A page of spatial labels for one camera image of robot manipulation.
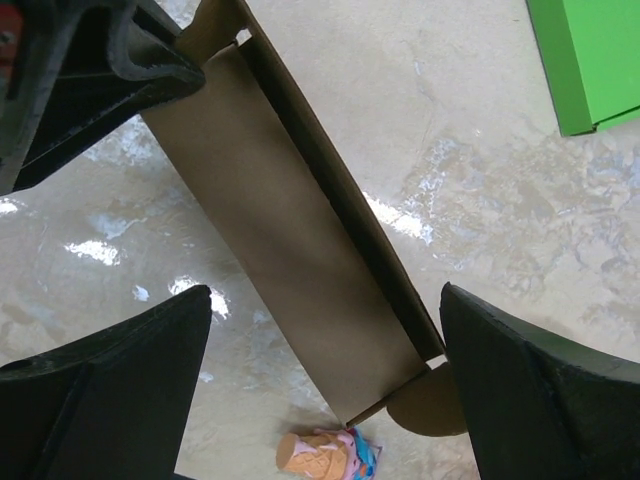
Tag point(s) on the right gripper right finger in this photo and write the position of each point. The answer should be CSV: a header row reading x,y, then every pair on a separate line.
x,y
538,405

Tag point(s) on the brown cardboard box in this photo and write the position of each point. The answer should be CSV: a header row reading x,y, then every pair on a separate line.
x,y
254,155

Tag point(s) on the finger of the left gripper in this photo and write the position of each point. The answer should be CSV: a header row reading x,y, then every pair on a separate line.
x,y
74,71

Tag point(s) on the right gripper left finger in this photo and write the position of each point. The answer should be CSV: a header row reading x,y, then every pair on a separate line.
x,y
111,405

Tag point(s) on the green flat box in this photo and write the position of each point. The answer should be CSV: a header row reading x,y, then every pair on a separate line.
x,y
590,53

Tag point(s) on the small colourful toy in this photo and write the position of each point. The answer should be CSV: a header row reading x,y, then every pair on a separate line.
x,y
329,454

